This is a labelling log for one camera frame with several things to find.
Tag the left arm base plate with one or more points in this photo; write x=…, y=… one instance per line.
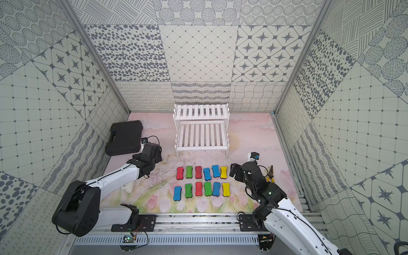
x=137, y=223

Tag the white perforated cable duct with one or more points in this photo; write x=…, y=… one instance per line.
x=173, y=239

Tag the black plastic tool case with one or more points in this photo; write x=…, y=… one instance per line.
x=125, y=138

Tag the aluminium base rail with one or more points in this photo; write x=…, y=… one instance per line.
x=197, y=223

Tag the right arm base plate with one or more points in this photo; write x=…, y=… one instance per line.
x=248, y=224

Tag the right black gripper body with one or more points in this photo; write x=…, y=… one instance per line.
x=240, y=176

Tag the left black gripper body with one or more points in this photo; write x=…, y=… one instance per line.
x=152, y=153

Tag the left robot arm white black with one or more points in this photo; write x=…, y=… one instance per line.
x=79, y=210

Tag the shelf yellow eraser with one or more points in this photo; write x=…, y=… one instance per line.
x=223, y=174
x=226, y=189

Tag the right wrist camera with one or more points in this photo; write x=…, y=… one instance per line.
x=253, y=157

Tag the shelf red eraser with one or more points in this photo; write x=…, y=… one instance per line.
x=198, y=189
x=198, y=172
x=180, y=173

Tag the right black controller box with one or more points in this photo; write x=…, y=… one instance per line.
x=266, y=242

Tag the shelf green eraser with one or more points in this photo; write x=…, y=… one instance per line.
x=188, y=188
x=208, y=189
x=189, y=172

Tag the left green circuit board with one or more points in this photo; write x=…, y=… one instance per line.
x=128, y=243

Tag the white wooden slatted shelf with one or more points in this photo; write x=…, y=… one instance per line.
x=201, y=127

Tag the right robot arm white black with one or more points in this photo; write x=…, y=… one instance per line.
x=277, y=214

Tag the shelf blue eraser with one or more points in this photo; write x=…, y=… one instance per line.
x=216, y=189
x=207, y=174
x=177, y=193

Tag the yellow handled pliers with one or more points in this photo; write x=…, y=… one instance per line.
x=270, y=175

